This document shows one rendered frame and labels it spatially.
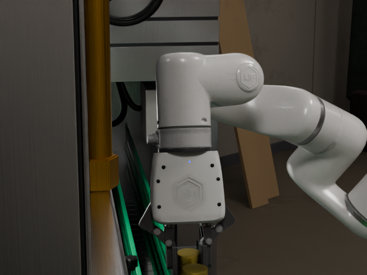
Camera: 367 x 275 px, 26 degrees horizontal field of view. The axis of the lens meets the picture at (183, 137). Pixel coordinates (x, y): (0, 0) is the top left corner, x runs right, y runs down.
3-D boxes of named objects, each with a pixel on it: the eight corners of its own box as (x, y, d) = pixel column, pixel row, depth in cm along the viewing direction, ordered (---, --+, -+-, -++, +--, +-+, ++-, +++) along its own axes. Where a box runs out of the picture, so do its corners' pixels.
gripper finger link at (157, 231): (153, 228, 108) (154, 277, 108) (176, 227, 109) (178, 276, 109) (151, 226, 112) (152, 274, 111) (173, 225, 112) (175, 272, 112)
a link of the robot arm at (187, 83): (226, 59, 121) (269, 51, 113) (228, 128, 121) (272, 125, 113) (144, 54, 112) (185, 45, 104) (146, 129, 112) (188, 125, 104)
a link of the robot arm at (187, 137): (149, 128, 107) (150, 149, 106) (214, 126, 108) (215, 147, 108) (144, 130, 114) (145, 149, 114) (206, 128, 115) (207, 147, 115)
